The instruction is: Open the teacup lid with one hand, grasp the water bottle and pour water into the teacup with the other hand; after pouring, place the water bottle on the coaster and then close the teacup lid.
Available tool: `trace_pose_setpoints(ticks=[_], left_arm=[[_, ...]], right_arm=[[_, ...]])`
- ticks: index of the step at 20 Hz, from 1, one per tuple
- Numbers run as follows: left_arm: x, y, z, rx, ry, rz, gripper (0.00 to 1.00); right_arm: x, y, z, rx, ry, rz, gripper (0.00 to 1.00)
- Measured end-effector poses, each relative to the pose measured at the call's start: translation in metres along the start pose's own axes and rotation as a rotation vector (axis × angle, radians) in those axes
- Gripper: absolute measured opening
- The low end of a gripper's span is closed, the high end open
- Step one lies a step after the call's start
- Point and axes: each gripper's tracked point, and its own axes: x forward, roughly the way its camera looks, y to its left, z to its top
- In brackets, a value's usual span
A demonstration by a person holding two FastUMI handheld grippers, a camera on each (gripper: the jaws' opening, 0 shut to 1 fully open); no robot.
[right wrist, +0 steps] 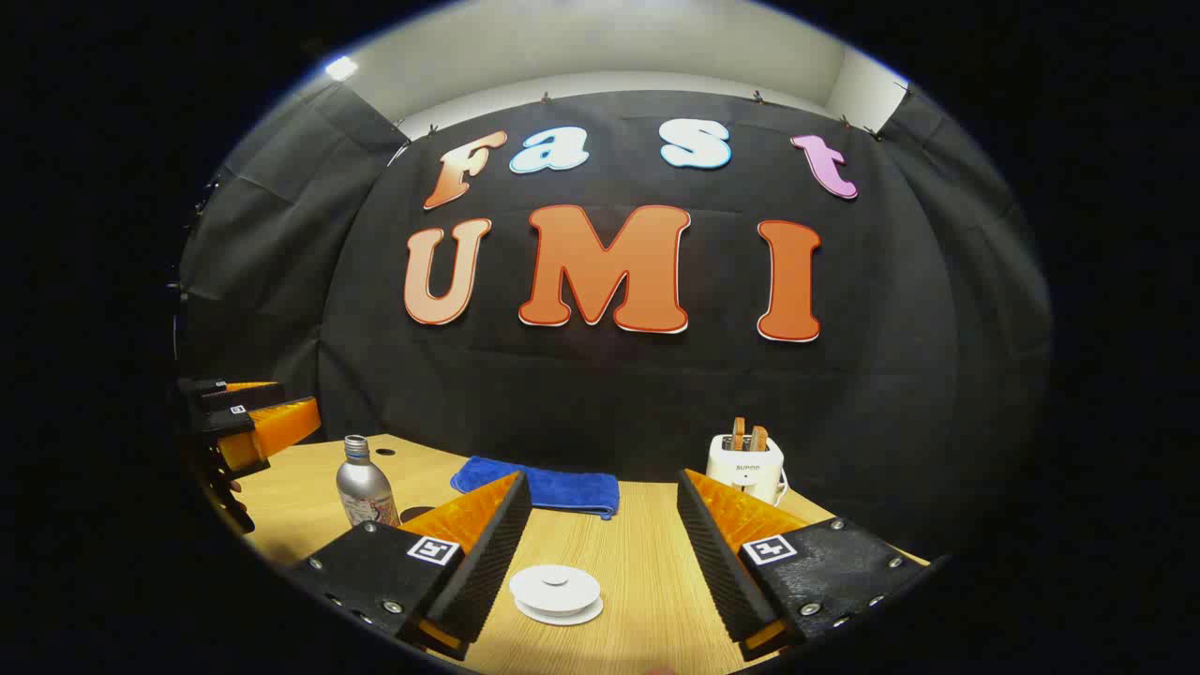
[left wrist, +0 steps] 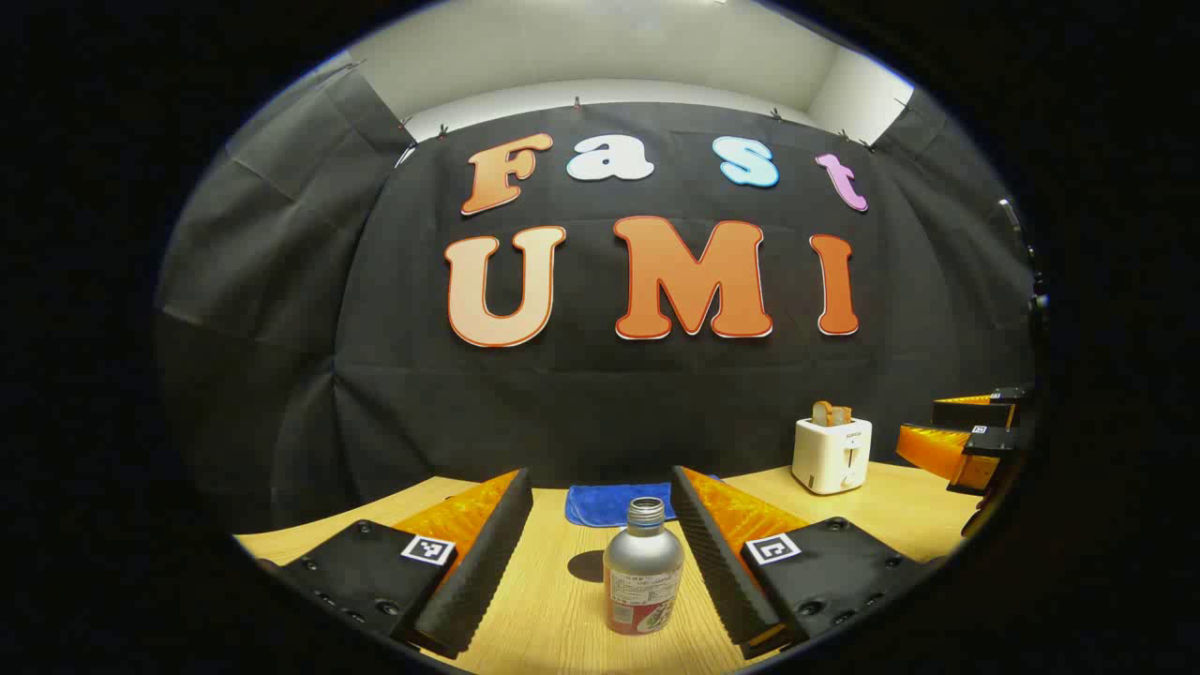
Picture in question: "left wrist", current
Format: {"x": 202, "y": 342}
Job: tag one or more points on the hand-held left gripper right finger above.
{"x": 717, "y": 572}

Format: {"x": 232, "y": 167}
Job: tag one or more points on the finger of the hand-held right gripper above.
{"x": 970, "y": 412}
{"x": 937, "y": 450}

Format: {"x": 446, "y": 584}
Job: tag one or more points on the white toaster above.
{"x": 830, "y": 459}

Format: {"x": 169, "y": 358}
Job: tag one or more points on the bread slice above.
{"x": 842, "y": 416}
{"x": 822, "y": 412}

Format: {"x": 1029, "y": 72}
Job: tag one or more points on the folded blue cloth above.
{"x": 600, "y": 504}

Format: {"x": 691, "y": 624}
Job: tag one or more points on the dark brown round coaster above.
{"x": 586, "y": 565}

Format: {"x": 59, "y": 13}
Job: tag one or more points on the silver water bottle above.
{"x": 642, "y": 572}

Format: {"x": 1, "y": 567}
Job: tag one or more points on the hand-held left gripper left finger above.
{"x": 483, "y": 572}

